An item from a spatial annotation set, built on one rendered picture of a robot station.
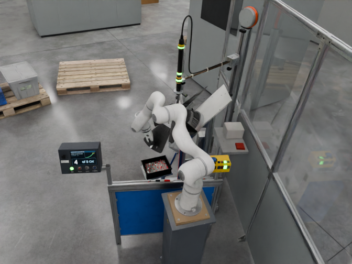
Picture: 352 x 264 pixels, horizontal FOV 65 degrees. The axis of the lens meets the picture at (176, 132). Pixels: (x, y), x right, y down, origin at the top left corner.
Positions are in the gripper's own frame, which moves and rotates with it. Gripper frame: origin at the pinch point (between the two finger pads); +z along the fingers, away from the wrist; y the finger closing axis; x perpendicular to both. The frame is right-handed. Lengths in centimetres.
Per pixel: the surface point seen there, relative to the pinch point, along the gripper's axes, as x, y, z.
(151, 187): 7.5, -32.2, 17.0
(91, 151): 33, -34, -36
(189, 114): -36.4, 12.9, -8.0
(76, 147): 42, -31, -40
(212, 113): -55, 9, -6
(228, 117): -73, 43, 30
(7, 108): 218, 182, 24
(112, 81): 80, 258, 67
